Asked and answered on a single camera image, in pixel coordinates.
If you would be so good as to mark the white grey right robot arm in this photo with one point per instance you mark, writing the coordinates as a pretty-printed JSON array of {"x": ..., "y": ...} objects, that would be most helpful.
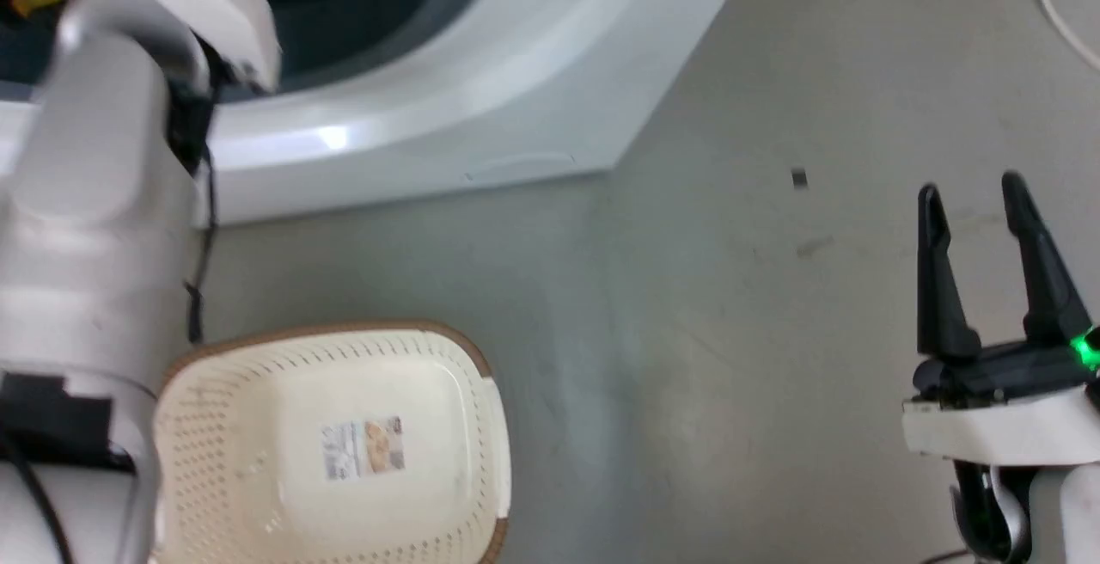
[{"x": 1031, "y": 512}]

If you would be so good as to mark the dark white right gripper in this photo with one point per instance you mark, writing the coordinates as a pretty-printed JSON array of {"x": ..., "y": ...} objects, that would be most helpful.
[{"x": 1005, "y": 409}]

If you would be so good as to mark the cream perforated laundry basket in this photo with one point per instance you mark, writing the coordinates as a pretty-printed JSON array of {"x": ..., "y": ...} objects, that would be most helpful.
[{"x": 335, "y": 452}]

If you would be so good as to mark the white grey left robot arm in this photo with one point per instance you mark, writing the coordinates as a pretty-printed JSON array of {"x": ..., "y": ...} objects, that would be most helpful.
[{"x": 94, "y": 229}]

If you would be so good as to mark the dark grey washer door gasket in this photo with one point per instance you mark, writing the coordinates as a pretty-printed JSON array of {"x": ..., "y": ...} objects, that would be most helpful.
[{"x": 387, "y": 5}]

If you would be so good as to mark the small dark floor tape piece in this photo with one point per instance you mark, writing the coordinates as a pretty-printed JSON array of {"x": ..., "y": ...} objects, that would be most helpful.
[{"x": 799, "y": 177}]

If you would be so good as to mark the white front-load washing machine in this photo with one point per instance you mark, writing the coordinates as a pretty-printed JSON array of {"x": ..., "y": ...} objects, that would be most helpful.
[{"x": 516, "y": 74}]

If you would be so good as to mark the printed basket label sticker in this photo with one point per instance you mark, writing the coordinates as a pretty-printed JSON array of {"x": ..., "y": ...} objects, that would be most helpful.
[{"x": 363, "y": 448}]

